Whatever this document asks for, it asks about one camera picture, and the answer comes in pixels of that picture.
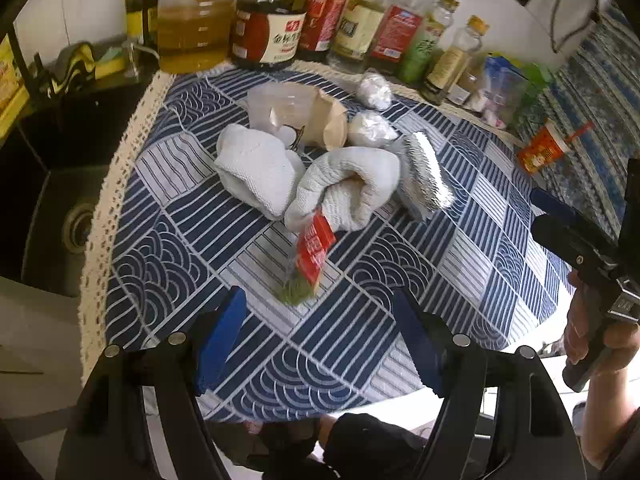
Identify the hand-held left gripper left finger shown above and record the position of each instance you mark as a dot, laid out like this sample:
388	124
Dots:
220	340

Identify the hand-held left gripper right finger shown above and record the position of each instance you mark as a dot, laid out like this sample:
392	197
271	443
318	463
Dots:
420	340

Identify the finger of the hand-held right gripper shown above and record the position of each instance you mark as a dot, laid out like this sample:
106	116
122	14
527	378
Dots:
552	202
575	247

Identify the red snack packet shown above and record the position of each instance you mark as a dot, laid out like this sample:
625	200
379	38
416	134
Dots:
312	250

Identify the clear plastic cup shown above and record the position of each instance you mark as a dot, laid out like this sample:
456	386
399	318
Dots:
270	105

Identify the person's right forearm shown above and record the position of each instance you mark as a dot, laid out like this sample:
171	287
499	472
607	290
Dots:
610	410

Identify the person's right hand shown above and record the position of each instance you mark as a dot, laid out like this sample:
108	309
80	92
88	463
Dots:
582	320

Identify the red orange snack cup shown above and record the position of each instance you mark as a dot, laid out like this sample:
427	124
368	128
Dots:
542	152

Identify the blue floral cloth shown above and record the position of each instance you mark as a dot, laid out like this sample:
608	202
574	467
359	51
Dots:
590	110

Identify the person's dark clothing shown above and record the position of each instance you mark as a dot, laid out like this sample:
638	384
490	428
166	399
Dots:
370	445

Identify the green plastic bag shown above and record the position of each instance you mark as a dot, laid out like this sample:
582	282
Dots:
535	77

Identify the clear blue plastic bag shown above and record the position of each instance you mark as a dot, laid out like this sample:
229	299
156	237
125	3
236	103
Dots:
500	85

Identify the crumpled silver foil tray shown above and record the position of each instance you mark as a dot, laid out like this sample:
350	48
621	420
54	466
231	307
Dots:
425	180

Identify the blue patterned tablecloth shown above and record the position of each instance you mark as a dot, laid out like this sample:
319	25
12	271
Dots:
200	210

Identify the small cream label jar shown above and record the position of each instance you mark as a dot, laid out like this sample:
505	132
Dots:
467	90

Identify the tall bottle cream label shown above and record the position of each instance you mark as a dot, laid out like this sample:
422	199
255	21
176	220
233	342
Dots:
447	70

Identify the white cloth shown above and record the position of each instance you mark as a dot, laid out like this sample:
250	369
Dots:
250	170
350	170

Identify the crumpled plastic wrap ball near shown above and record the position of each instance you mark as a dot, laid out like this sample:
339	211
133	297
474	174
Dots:
370	130

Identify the crumpled plastic wrap ball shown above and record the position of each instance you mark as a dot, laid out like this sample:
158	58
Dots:
375	91
370	130

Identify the green label bottle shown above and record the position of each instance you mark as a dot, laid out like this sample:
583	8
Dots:
417	57

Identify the crumpled plastic wrap ball far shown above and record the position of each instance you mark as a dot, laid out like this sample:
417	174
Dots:
375	91

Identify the black sink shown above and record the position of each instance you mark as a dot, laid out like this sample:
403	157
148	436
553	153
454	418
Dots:
55	210

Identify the red blue label bottle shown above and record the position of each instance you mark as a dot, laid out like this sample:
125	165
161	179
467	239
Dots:
400	32

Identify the brown paper cup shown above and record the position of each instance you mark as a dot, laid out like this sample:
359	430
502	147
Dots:
325	125

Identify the clear bottle cream label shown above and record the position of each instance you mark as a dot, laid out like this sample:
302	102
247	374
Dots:
355	30

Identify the dark bottle red label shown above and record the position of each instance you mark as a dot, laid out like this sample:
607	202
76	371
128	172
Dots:
325	25

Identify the yellow green sponge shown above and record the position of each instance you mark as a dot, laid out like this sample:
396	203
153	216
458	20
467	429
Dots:
110	62

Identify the large cooking oil jug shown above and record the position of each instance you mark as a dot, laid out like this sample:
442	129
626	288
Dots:
195	35

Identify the soy sauce bottle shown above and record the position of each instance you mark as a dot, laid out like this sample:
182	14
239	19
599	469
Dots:
270	35

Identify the grey yellow scouring cloth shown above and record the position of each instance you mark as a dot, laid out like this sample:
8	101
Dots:
72	65

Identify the small yellow label oil bottle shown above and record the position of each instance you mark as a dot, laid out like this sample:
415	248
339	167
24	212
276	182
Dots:
142	5

